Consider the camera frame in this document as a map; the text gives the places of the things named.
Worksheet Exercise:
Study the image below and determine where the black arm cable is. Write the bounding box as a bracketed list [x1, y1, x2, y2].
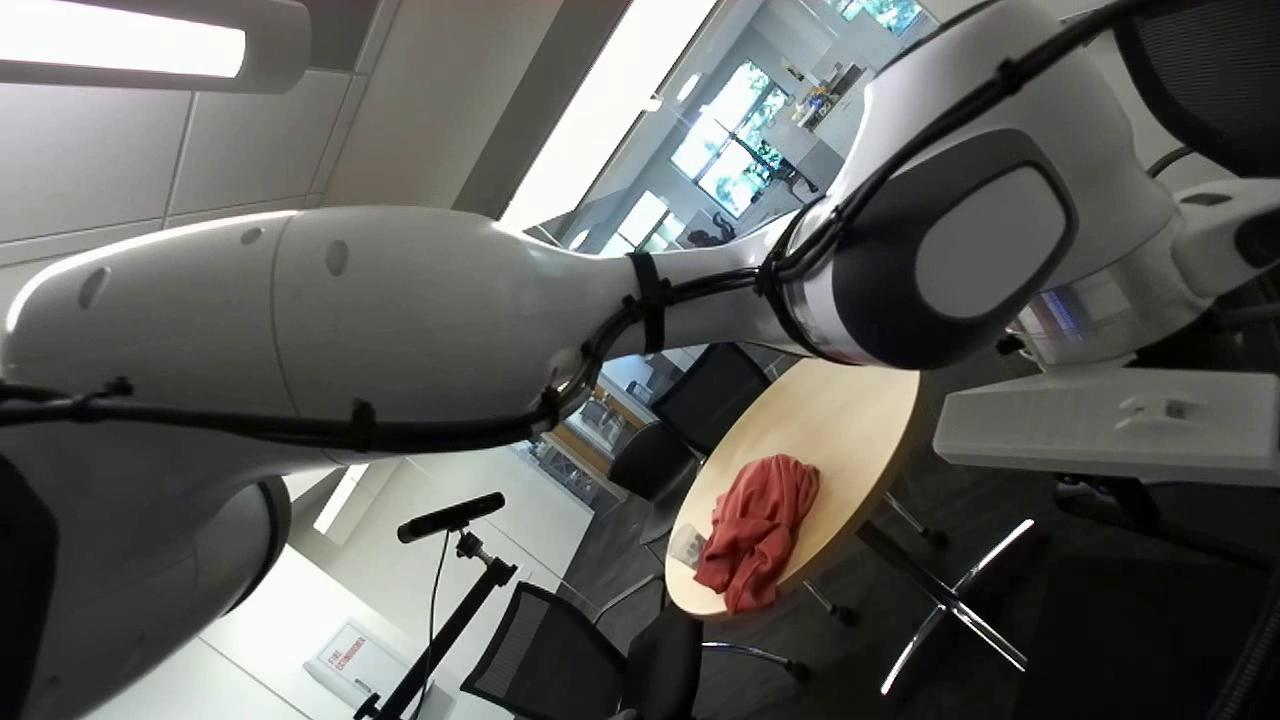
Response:
[0, 0, 1176, 456]

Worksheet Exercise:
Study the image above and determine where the black office chair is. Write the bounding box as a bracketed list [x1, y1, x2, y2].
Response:
[459, 582, 702, 720]
[643, 340, 774, 502]

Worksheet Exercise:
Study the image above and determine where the black bar camera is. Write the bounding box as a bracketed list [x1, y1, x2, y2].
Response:
[392, 487, 511, 549]

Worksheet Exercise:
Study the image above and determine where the ceiling light panel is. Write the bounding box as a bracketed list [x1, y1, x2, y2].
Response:
[0, 0, 310, 97]

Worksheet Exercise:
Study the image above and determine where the small grey object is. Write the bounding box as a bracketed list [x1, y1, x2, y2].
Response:
[671, 523, 711, 572]

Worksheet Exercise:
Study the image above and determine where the black tripod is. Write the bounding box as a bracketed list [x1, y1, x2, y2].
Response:
[353, 532, 520, 720]

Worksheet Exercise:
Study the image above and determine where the black chair with chrome base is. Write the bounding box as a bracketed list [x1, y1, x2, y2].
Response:
[853, 481, 1280, 720]

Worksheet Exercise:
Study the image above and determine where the white paper sign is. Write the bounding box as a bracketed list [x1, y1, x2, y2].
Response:
[298, 615, 410, 714]

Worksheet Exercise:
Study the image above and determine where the red cloth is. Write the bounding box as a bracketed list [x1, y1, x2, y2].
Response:
[692, 454, 824, 615]

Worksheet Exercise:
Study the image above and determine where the round wooden table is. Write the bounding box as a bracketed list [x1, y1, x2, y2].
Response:
[659, 355, 927, 621]

